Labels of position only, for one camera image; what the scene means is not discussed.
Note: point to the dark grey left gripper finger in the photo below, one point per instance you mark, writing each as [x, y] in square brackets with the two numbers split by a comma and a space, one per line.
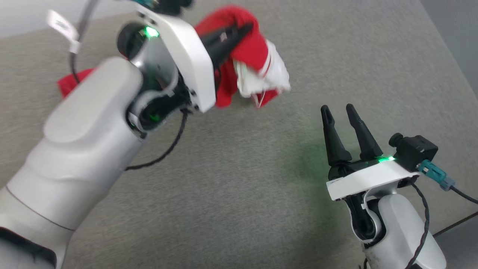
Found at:
[219, 59]
[227, 36]

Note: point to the red garment with white trim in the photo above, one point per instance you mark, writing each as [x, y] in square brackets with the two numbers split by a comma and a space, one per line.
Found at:
[246, 48]

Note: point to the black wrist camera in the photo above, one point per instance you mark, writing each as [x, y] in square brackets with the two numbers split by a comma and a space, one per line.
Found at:
[416, 149]
[171, 5]

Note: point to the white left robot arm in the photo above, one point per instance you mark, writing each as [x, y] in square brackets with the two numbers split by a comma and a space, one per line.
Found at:
[74, 149]

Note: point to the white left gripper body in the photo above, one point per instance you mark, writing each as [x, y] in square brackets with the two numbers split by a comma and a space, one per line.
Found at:
[186, 63]

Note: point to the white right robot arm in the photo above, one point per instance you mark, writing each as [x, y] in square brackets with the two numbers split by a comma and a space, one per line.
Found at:
[403, 231]

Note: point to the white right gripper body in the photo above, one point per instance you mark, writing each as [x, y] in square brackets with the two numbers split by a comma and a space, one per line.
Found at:
[369, 181]

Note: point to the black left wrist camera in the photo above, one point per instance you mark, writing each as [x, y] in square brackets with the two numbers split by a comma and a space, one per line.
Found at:
[171, 5]

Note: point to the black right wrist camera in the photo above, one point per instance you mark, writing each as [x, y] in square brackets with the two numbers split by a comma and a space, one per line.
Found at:
[416, 149]

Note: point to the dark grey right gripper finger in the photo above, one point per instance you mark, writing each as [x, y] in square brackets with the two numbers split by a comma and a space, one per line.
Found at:
[364, 134]
[333, 142]

